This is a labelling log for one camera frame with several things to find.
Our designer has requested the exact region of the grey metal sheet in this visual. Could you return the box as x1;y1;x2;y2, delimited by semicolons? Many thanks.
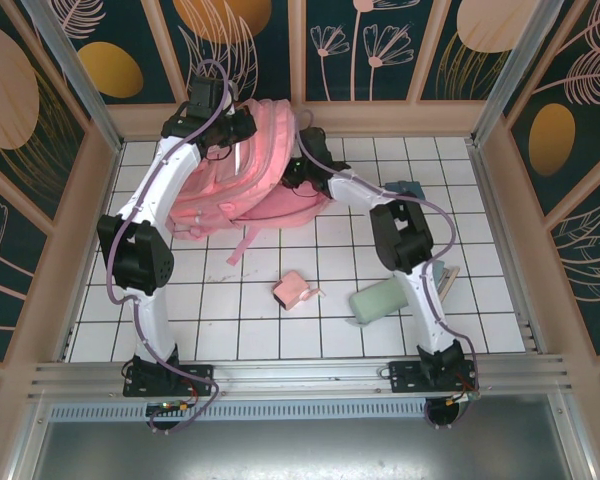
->
9;419;596;480

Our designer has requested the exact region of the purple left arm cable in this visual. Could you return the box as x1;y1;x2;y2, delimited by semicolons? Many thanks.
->
107;59;231;436

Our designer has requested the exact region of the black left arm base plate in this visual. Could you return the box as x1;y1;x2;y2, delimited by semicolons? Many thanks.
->
122;352;215;398

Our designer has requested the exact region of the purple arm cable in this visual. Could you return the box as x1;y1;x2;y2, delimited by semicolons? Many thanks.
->
107;59;231;436
294;110;481;431

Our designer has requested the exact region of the small teal notebook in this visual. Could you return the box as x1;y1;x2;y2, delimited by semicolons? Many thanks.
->
383;179;425;200

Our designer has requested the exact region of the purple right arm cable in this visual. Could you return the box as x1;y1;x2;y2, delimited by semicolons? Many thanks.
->
294;110;481;431

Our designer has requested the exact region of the pink pencil sharpener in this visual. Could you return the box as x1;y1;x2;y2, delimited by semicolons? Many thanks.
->
272;269;327;310

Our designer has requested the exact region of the mint green pencil case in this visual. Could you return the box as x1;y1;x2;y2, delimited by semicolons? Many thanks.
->
348;277;412;329

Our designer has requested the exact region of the pink student backpack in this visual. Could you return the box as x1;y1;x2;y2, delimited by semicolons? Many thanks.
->
165;97;331;269

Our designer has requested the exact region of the light blue stapler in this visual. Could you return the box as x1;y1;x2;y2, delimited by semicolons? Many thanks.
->
432;259;461;304

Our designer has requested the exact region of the aluminium mounting rail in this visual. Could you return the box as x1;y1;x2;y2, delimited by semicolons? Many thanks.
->
27;354;571;401

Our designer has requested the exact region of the aluminium side rail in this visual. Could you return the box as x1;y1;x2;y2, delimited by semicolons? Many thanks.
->
467;139;551;357

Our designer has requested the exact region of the slotted grey cable duct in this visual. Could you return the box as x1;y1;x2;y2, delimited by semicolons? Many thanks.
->
47;402;429;421

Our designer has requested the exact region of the aluminium corner post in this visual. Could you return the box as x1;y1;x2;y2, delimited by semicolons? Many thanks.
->
469;0;566;146
22;0;124;151

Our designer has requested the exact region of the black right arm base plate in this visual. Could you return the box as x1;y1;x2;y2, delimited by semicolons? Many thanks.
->
379;359;481;396

